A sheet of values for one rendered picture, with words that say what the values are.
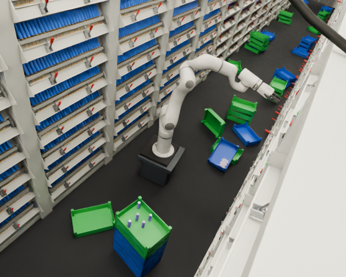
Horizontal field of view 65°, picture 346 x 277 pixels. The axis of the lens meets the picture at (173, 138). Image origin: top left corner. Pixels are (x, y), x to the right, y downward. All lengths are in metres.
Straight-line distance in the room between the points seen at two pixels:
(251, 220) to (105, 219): 1.76
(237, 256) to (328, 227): 0.26
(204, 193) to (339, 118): 2.08
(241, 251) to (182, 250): 1.66
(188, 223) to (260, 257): 2.07
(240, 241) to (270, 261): 0.30
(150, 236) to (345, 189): 1.47
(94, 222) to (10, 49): 1.39
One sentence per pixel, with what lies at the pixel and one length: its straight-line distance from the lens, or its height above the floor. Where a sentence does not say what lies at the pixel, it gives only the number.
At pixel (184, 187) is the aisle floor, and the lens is 2.56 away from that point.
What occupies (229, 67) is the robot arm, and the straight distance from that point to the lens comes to 1.94.
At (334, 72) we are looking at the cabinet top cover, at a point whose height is 1.74.
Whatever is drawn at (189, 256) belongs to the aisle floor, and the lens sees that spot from 2.24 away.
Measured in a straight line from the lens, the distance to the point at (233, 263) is 0.58.
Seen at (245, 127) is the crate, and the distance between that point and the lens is 3.47.
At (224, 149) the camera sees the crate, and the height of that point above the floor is 0.09.
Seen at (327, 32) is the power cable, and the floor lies 1.78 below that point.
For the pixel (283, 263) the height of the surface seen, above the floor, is 1.74.
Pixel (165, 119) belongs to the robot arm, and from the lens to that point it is 2.04.
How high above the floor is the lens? 1.99
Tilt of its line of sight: 42 degrees down
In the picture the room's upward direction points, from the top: 14 degrees clockwise
